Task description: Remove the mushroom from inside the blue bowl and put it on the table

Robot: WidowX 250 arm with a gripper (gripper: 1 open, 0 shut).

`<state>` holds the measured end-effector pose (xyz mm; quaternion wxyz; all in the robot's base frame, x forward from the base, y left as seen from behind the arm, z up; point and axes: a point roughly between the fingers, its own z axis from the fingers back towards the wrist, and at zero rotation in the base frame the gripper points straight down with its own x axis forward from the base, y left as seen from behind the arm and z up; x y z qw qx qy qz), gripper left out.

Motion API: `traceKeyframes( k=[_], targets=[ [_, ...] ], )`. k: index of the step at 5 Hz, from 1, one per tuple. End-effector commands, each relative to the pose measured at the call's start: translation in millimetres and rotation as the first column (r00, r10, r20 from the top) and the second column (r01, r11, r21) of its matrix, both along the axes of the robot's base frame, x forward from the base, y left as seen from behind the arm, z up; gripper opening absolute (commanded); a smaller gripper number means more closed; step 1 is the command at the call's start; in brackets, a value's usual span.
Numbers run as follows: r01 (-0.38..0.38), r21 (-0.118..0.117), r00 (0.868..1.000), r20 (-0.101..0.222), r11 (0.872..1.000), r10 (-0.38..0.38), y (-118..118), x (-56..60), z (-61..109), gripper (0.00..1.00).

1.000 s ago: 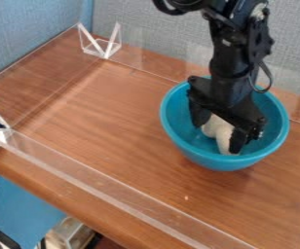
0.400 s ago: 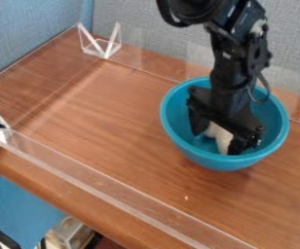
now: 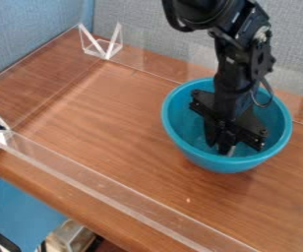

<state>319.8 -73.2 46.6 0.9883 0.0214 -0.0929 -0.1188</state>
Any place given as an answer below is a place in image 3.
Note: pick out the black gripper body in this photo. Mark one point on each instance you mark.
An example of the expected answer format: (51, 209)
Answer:
(246, 125)

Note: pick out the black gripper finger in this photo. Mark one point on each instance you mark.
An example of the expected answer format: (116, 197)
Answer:
(226, 141)
(211, 130)

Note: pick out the plush mushroom toy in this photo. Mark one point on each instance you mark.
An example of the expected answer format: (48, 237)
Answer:
(231, 151)

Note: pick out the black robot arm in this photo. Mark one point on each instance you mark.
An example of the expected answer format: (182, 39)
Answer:
(237, 23)

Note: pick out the blue plastic bowl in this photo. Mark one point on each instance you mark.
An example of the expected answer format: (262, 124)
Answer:
(183, 128)

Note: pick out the clear acrylic back barrier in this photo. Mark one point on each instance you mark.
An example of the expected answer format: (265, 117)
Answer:
(197, 63)

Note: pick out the clear acrylic barrier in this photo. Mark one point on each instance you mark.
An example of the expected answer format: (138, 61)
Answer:
(197, 63)
(132, 220)

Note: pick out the clear acrylic front barrier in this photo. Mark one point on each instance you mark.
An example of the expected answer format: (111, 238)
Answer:
(132, 220)

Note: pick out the clear acrylic corner bracket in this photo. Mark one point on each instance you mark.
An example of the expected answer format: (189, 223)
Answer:
(103, 48)

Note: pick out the metal table leg frame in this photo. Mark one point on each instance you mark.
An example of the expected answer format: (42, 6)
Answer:
(71, 237)

